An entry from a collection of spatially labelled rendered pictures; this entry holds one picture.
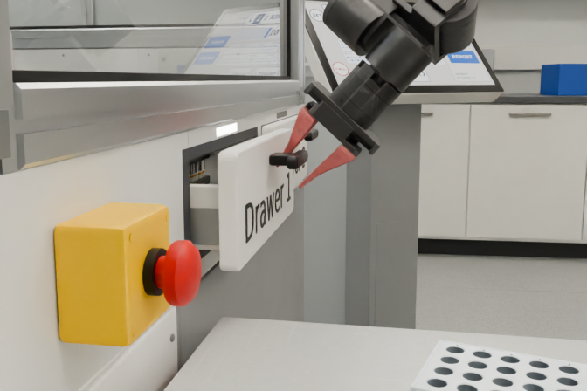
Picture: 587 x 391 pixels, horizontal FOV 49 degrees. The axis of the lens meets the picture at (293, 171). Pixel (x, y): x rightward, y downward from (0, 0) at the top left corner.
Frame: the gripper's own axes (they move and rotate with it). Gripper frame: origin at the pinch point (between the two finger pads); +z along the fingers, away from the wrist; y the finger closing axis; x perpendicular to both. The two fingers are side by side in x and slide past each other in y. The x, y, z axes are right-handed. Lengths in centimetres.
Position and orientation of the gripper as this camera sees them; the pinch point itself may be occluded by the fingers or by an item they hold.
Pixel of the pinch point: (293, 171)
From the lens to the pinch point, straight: 74.5
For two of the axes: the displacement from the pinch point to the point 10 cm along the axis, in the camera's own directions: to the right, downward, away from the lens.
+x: -1.6, 1.5, -9.8
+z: -6.7, 7.1, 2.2
